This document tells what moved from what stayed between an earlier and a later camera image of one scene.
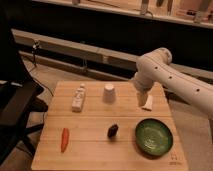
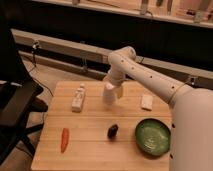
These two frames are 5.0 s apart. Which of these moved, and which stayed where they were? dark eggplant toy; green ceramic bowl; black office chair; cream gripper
Moved: cream gripper
Stayed: dark eggplant toy; green ceramic bowl; black office chair
